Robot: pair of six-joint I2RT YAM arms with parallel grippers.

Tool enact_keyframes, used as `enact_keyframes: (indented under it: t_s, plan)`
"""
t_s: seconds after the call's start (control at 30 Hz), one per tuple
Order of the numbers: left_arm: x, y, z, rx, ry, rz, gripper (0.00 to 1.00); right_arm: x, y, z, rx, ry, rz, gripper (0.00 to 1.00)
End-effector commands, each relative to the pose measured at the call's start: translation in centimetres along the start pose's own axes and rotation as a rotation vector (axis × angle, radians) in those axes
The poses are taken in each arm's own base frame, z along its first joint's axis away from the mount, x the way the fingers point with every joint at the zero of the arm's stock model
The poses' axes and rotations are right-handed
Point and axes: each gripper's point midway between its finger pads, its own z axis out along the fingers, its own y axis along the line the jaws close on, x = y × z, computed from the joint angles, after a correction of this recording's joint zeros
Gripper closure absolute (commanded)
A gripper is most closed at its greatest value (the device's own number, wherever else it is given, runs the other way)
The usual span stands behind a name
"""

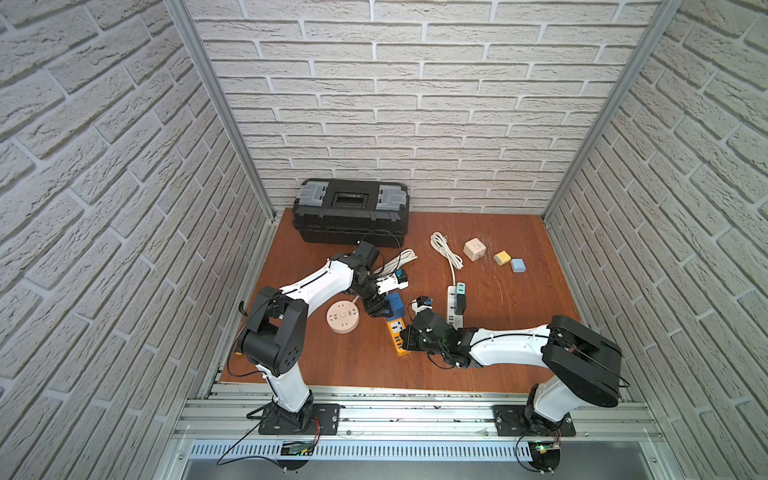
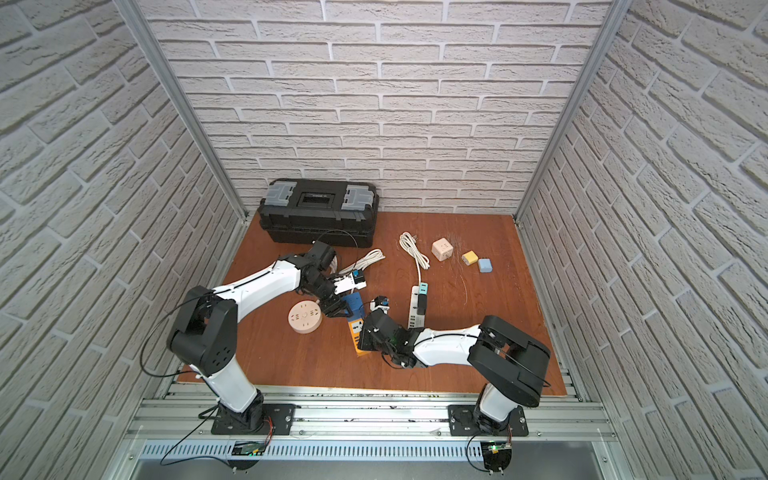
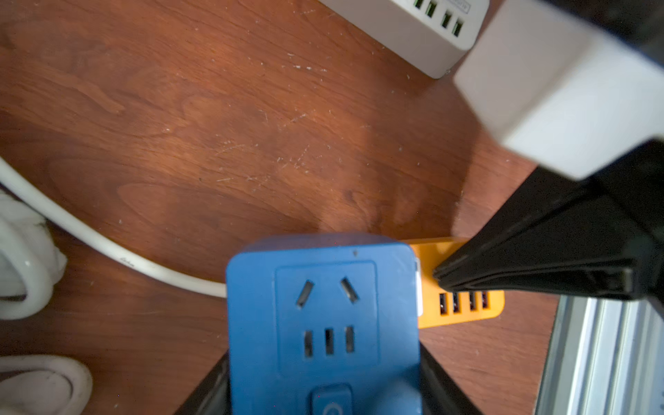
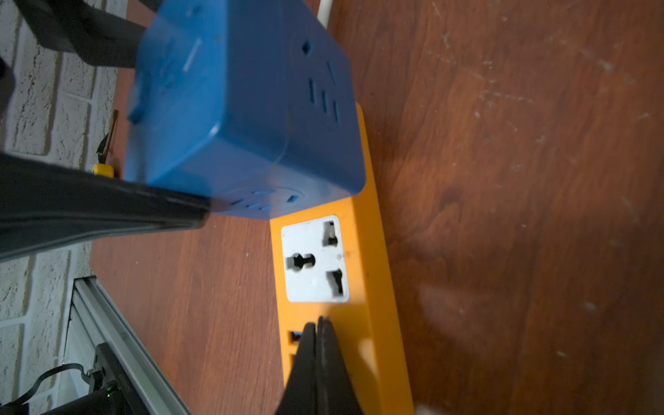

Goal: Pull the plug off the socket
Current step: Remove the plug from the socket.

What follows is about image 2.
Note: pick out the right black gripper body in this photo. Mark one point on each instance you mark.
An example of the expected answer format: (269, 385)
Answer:
(368, 344)

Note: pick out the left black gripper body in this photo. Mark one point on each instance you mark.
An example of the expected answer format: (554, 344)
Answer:
(335, 301)

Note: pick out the orange power strip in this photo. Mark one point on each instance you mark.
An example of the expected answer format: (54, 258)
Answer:
(355, 329)

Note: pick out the round pink power socket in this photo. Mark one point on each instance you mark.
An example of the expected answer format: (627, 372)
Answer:
(305, 317)

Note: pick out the white power strip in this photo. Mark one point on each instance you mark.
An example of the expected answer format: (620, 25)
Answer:
(414, 321)

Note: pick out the yellow charger plug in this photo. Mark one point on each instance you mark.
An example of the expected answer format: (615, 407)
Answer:
(470, 258)

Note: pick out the light blue charger plug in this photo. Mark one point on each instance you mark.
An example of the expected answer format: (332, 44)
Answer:
(485, 265)

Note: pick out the dark blue adapter plug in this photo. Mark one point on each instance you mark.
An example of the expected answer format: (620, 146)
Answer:
(355, 304)

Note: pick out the black plug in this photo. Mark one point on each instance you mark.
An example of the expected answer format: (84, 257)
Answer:
(421, 305)

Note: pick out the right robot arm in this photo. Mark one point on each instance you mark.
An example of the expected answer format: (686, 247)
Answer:
(513, 363)

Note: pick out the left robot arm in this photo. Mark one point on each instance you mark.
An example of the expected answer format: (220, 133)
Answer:
(205, 330)

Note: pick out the black plastic toolbox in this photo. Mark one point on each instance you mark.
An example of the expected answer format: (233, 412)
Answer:
(338, 213)

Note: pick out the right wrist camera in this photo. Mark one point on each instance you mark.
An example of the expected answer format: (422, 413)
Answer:
(379, 303)

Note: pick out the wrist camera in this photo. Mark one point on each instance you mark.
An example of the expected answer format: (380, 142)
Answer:
(379, 303)
(349, 281)

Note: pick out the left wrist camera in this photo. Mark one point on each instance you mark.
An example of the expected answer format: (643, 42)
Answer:
(349, 281)

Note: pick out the aluminium rail frame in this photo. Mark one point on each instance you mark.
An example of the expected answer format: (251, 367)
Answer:
(314, 424)

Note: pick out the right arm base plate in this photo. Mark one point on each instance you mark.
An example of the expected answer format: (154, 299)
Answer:
(467, 421)

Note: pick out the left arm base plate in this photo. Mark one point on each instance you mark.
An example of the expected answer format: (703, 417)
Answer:
(259, 420)

